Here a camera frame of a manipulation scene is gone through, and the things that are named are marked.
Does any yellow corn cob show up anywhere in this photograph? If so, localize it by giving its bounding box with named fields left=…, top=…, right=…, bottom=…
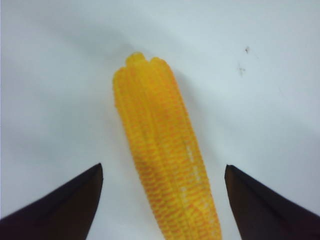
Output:
left=112, top=52, right=223, bottom=240

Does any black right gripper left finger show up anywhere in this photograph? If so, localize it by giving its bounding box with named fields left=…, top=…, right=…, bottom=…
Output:
left=0, top=163, right=103, bottom=240

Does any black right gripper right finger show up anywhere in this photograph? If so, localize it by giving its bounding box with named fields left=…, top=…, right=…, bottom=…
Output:
left=224, top=165, right=320, bottom=240

